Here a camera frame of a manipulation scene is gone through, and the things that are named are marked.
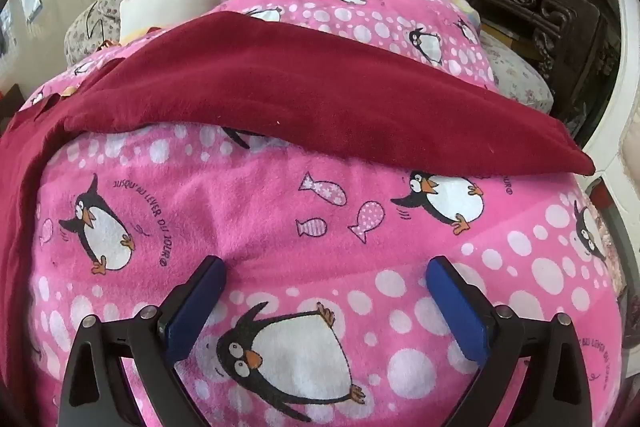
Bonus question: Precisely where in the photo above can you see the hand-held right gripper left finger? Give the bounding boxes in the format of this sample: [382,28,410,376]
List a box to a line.
[57,255,228,427]

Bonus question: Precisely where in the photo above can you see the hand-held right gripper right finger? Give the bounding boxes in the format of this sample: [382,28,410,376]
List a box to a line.
[425,255,593,427]

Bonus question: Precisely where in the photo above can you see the dark red fleece garment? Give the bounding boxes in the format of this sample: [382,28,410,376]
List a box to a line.
[0,12,596,388]

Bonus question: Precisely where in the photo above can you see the pink penguin printed blanket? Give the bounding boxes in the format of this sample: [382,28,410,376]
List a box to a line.
[20,0,626,427]

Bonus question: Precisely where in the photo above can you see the pale floral cushion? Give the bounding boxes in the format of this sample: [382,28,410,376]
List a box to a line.
[480,27,555,115]

